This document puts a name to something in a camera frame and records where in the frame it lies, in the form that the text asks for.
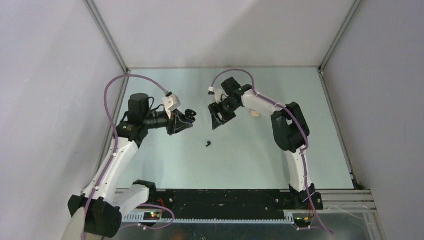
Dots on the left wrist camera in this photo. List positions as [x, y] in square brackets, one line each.
[171, 102]

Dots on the pink earbud charging case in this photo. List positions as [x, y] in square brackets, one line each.
[255, 113]

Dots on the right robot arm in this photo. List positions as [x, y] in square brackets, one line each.
[289, 127]

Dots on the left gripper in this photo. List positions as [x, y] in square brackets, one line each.
[172, 128]

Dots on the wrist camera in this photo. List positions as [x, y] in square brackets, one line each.
[217, 93]
[171, 102]

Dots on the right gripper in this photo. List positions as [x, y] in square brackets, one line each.
[215, 109]

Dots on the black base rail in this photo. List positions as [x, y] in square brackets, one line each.
[233, 204]

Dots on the aluminium frame profile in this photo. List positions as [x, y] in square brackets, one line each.
[106, 34]

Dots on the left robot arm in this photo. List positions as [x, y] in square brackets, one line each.
[98, 210]

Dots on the black earbud charging case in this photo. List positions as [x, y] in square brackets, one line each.
[190, 115]

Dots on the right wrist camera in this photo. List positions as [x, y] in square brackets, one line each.
[217, 93]

